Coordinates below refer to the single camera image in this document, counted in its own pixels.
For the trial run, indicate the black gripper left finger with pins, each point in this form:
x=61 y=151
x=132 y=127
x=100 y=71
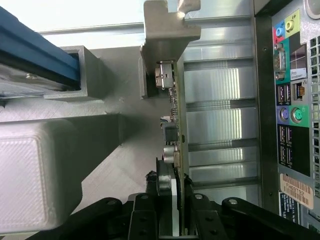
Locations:
x=140 y=215

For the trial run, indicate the hard disk in blue caddy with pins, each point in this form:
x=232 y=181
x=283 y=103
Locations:
x=37 y=47

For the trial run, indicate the grey printed parts rack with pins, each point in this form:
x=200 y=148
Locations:
x=130 y=140

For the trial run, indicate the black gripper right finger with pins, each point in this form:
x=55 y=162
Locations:
x=207 y=220

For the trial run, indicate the black open PC case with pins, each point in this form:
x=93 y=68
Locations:
x=265 y=100

